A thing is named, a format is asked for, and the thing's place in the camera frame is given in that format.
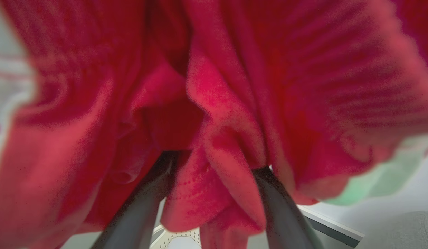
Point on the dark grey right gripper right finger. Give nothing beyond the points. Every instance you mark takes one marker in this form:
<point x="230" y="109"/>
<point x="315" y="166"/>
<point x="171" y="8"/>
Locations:
<point x="283" y="214"/>

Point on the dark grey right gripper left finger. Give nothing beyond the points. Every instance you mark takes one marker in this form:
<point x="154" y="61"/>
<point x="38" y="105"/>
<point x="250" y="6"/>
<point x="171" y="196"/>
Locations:
<point x="138" y="214"/>

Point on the red white striped jersey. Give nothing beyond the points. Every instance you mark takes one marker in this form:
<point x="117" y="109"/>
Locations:
<point x="234" y="86"/>

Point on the cream perforated plastic laundry basket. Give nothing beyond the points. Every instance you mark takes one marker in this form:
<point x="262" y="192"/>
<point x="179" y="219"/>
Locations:
<point x="176" y="239"/>

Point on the white black baseboard strip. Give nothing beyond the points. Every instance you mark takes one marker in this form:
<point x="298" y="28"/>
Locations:
<point x="333" y="226"/>

